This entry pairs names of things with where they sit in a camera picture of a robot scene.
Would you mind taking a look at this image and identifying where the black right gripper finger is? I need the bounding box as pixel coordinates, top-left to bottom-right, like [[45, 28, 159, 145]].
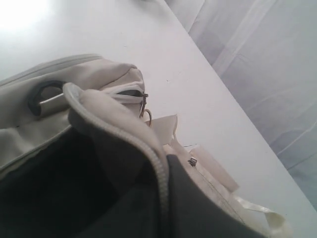
[[167, 155, 263, 238]]

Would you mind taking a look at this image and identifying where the metal zipper pull ring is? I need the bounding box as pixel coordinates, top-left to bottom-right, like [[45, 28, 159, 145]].
[[141, 109, 154, 126]]

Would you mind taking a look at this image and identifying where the cream canvas duffel bag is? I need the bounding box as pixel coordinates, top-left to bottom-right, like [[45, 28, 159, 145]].
[[0, 55, 293, 238]]

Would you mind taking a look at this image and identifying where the white curtain backdrop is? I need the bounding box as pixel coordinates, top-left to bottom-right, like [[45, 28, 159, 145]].
[[164, 0, 317, 179]]

